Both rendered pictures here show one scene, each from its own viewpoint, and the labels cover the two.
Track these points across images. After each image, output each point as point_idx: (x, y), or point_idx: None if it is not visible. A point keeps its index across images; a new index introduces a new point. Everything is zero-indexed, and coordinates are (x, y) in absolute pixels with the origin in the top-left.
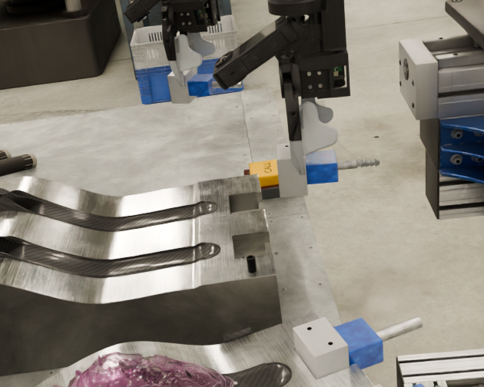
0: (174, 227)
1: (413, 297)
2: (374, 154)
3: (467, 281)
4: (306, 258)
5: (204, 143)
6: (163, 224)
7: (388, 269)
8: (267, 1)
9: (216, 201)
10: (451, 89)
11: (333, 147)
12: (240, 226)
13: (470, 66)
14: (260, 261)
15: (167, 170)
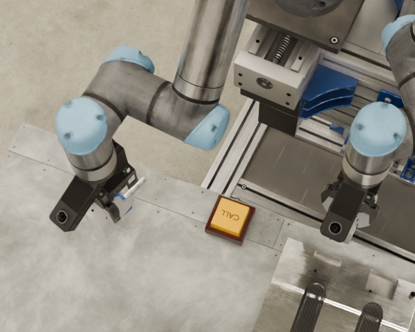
0: (327, 317)
1: None
2: None
3: (90, 69)
4: (340, 248)
5: None
6: (317, 323)
7: (27, 111)
8: (358, 184)
9: (311, 280)
10: (306, 78)
11: None
12: (356, 280)
13: (309, 57)
14: (404, 288)
15: (139, 278)
